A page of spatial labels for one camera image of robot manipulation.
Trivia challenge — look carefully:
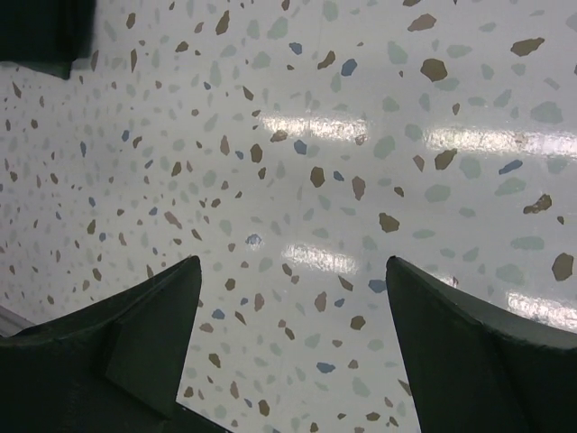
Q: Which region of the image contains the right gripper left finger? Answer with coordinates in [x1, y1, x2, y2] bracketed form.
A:
[1, 256, 220, 432]

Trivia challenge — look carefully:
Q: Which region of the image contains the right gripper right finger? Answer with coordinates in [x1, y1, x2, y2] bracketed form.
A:
[386, 256, 576, 432]

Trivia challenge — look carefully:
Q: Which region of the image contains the black t shirt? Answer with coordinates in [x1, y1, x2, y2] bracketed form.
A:
[1, 0, 96, 80]

